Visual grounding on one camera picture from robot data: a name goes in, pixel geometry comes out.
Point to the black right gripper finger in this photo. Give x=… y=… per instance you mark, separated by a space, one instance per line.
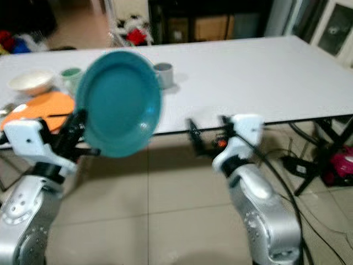
x=226 y=124
x=197 y=138

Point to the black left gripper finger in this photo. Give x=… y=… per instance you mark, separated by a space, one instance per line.
x=80 y=120
x=91 y=152

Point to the teal plate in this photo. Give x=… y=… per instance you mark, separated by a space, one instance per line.
x=118 y=105

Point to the grey plastic cup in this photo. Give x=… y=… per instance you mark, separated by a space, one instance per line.
x=164 y=77

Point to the black chopstick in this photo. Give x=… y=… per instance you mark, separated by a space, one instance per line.
x=60 y=115

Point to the green ceramic mug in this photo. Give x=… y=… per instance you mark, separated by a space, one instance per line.
x=70 y=80

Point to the white bowl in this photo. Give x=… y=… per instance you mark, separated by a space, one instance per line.
x=31 y=83

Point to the golden spoon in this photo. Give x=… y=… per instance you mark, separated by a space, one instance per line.
x=8 y=109

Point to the black power strip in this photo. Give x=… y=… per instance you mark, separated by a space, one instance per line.
x=297 y=164

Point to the blue beanbag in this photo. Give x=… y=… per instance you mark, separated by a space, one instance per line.
x=22 y=47

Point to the black folding table leg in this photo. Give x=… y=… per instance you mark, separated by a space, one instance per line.
x=317 y=160

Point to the brown cardboard box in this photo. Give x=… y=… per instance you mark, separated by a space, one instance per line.
x=214 y=27

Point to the red beanbag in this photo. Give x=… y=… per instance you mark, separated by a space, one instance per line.
x=6 y=41

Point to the black shelf unit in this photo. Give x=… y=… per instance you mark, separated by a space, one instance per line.
x=171 y=27

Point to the black cabinet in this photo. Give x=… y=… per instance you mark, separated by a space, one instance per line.
x=22 y=14

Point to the pink floor appliance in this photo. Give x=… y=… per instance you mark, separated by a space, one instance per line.
x=343 y=163

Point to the white glass door cabinet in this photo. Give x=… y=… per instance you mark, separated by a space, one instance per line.
x=336 y=30

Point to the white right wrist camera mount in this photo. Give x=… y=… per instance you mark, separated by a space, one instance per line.
x=248 y=130

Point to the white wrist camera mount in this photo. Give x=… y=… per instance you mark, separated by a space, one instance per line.
x=27 y=141
x=248 y=130

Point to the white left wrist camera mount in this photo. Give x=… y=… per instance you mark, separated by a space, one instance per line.
x=27 y=141

